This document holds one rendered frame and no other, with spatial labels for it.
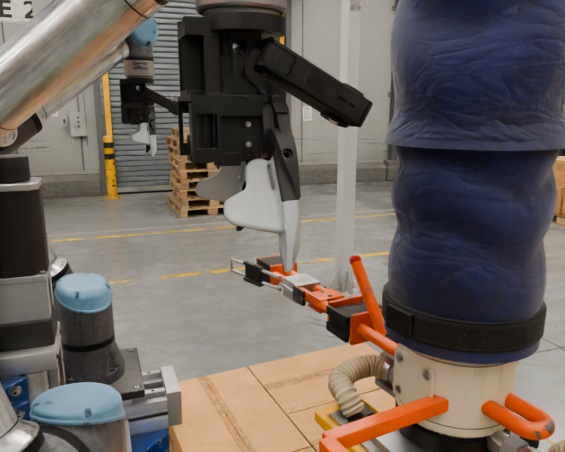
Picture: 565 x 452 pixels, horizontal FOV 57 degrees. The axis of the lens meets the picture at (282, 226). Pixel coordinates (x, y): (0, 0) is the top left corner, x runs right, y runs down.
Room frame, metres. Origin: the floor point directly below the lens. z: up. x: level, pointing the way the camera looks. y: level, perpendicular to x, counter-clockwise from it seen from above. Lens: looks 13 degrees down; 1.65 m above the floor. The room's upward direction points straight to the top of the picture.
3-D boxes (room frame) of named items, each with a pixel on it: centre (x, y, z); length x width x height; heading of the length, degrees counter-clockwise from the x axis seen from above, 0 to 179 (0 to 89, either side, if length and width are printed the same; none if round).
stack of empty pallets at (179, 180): (8.46, 1.27, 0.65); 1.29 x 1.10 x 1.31; 20
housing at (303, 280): (1.13, -0.04, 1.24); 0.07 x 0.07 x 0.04; 28
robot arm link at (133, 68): (1.39, 0.37, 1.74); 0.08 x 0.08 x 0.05
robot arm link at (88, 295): (1.10, 0.45, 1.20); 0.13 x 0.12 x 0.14; 50
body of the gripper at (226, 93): (0.45, 0.04, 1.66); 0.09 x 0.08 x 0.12; 110
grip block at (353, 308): (0.94, -0.14, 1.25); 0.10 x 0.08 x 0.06; 118
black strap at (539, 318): (0.71, -0.26, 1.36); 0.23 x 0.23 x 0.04
